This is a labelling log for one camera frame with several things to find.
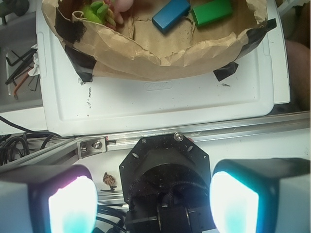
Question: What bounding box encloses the metal corner bracket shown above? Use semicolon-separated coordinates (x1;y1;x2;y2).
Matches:
77;137;107;159

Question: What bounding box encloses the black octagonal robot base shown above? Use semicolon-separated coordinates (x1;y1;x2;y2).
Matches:
120;133;215;233

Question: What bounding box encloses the hex key set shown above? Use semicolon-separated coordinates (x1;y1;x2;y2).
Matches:
5;46;37;100

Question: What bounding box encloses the multicolour twisted rope toy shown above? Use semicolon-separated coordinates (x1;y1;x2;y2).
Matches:
103;0;116;30

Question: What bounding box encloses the blue rectangular block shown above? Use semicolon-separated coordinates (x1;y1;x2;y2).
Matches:
152;0;190;34

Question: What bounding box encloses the black cables bundle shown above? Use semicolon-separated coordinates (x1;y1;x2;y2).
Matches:
0;115;64;166

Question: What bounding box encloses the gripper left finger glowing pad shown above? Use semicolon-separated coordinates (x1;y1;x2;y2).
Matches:
0;165;98;233

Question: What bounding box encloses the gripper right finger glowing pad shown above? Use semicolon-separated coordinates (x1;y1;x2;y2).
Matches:
209;158;311;233

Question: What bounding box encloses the aluminium extrusion rail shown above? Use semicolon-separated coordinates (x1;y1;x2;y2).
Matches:
0;111;311;171

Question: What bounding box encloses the green plush toy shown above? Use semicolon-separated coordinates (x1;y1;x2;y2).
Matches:
82;1;109;24

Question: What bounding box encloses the pink plush bunny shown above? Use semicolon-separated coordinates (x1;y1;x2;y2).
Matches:
113;0;134;24

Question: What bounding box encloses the brown paper bag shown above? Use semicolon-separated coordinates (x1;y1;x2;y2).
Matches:
41;0;276;82

